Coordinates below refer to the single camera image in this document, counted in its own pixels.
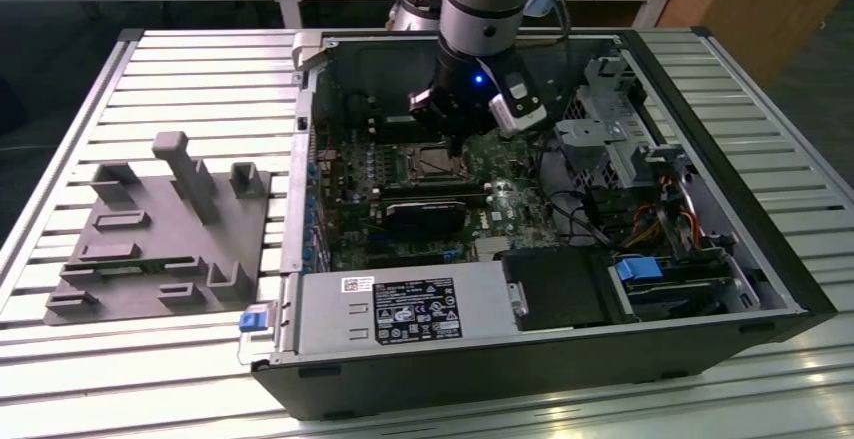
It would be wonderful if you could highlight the silver square CPU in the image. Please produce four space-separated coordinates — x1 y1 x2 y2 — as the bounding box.
417 151 455 176

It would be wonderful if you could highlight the metal socket cover frame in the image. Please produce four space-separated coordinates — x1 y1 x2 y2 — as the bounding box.
407 144 466 181

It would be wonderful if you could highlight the CPU socket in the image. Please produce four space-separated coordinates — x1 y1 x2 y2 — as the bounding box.
399 141 473 185

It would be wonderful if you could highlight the long black expansion slot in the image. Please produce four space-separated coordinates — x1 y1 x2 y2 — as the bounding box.
379 182 487 204

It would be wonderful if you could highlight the green motherboard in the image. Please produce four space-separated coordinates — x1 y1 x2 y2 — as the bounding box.
310 113 556 270

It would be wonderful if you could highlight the black graphics card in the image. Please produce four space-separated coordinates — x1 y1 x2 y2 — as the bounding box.
383 200 469 240

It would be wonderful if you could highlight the small silver heatsink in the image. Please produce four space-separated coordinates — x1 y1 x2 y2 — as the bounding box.
474 237 510 260

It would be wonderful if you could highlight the silver metal drive cage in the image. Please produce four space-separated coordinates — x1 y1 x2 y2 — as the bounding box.
553 56 689 190

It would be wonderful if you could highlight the black plastic shroud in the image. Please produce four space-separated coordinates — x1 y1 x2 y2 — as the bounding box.
499 247 633 333

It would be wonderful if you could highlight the blue disk carrier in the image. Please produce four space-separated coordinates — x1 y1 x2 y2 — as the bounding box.
614 256 664 286

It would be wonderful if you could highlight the grey power supply unit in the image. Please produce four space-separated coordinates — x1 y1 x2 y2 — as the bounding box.
293 258 519 355

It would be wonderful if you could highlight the black disk drive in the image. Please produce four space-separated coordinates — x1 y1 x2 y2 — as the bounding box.
624 261 733 319

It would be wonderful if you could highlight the blue case latch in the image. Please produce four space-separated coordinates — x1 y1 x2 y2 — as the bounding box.
238 310 270 334

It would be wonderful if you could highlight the black open PC case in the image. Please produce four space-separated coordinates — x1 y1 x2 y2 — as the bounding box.
250 26 840 423

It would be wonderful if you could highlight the grey plastic parts rack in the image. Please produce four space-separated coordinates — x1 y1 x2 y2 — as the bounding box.
40 131 275 328

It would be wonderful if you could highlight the brown wooden cabinet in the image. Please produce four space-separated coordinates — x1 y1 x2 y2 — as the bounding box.
657 0 854 88

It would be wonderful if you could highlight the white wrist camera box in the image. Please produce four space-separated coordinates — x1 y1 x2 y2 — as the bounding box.
489 72 550 136

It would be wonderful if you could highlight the black internal cable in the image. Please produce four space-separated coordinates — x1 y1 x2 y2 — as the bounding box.
537 131 620 253

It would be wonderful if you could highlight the yellow orange wire bundle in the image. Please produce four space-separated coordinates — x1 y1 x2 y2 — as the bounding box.
624 203 702 253

